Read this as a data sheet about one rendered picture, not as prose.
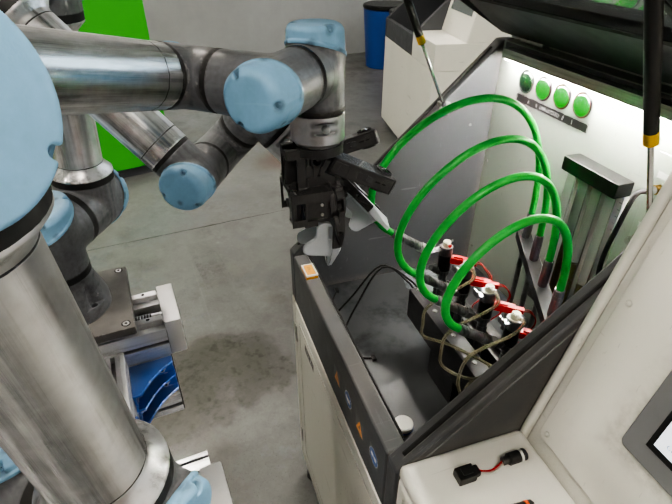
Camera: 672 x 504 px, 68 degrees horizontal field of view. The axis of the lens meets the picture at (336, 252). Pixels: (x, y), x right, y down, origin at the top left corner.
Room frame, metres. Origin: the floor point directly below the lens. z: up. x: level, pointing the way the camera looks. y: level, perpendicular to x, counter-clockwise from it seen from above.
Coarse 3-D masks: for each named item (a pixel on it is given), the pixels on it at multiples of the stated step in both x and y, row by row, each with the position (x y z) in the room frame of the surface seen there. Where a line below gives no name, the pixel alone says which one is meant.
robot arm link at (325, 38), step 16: (288, 32) 0.65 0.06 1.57; (304, 32) 0.64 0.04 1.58; (320, 32) 0.63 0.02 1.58; (336, 32) 0.65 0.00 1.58; (320, 48) 0.63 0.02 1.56; (336, 48) 0.64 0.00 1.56; (336, 64) 0.64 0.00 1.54; (336, 80) 0.64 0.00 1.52; (336, 96) 0.64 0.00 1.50; (304, 112) 0.64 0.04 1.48; (320, 112) 0.63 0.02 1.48; (336, 112) 0.64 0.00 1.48
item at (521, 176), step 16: (512, 176) 0.73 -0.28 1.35; (528, 176) 0.73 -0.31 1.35; (544, 176) 0.75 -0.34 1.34; (480, 192) 0.71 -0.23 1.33; (464, 208) 0.70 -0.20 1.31; (560, 208) 0.76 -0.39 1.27; (448, 224) 0.69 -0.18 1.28; (432, 240) 0.68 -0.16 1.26; (416, 272) 0.68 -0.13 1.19; (544, 272) 0.76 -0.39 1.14
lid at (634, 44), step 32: (480, 0) 1.15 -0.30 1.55; (512, 0) 1.04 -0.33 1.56; (544, 0) 0.95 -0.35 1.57; (576, 0) 0.85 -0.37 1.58; (608, 0) 0.77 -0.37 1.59; (640, 0) 0.70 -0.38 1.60; (512, 32) 1.25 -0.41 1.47; (544, 32) 1.07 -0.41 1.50; (576, 32) 0.93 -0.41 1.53; (608, 32) 0.82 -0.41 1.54; (640, 32) 0.75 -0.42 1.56; (608, 64) 0.99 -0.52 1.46; (640, 64) 0.86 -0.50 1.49
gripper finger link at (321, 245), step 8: (320, 224) 0.65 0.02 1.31; (328, 224) 0.65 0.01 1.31; (320, 232) 0.65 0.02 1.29; (328, 232) 0.65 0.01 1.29; (312, 240) 0.65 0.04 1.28; (320, 240) 0.65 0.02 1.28; (328, 240) 0.65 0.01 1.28; (304, 248) 0.64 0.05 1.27; (312, 248) 0.65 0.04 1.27; (320, 248) 0.65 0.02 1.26; (328, 248) 0.65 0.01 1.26; (328, 256) 0.66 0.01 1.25; (336, 256) 0.66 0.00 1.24; (328, 264) 0.67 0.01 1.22
